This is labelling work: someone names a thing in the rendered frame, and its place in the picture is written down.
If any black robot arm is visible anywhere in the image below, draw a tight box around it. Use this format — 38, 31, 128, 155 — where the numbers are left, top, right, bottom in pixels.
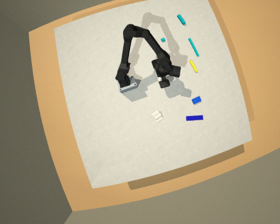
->
115, 24, 181, 88

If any teal rectangular bar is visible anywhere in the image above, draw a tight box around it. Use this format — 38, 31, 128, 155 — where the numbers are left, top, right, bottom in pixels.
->
177, 15, 186, 25

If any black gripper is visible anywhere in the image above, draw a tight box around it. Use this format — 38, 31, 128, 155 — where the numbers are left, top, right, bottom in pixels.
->
152, 59, 171, 89

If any small blue block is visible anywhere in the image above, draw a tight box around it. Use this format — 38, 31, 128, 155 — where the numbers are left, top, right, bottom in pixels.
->
192, 96, 202, 104

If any dark blue flat bar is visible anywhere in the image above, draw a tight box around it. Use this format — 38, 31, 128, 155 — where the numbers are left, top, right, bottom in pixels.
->
186, 115, 203, 121

